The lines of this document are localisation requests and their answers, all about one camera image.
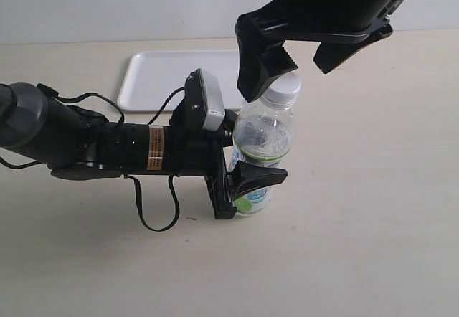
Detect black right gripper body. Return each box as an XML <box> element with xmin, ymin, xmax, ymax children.
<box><xmin>235</xmin><ymin>0</ymin><xmax>404</xmax><ymax>44</ymax></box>

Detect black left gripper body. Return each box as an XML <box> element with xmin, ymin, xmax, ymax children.
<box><xmin>168</xmin><ymin>98</ymin><xmax>240</xmax><ymax>221</ymax></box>

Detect clear plastic water bottle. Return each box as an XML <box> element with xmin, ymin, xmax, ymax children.
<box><xmin>231</xmin><ymin>94</ymin><xmax>295</xmax><ymax>217</ymax></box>

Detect white bottle cap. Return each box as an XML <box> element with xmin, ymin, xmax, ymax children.
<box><xmin>260</xmin><ymin>72</ymin><xmax>302</xmax><ymax>110</ymax></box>

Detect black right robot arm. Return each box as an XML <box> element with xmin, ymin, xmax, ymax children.
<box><xmin>235</xmin><ymin>0</ymin><xmax>404</xmax><ymax>103</ymax></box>

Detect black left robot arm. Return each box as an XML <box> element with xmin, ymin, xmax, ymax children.
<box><xmin>1</xmin><ymin>83</ymin><xmax>288</xmax><ymax>219</ymax></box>

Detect white plastic tray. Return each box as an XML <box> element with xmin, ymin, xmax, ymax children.
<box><xmin>118</xmin><ymin>50</ymin><xmax>243</xmax><ymax>112</ymax></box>

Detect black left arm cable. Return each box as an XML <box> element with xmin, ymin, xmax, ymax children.
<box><xmin>125</xmin><ymin>175</ymin><xmax>181</xmax><ymax>232</ymax></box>

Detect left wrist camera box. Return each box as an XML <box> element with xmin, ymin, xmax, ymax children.
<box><xmin>184</xmin><ymin>68</ymin><xmax>225</xmax><ymax>132</ymax></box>

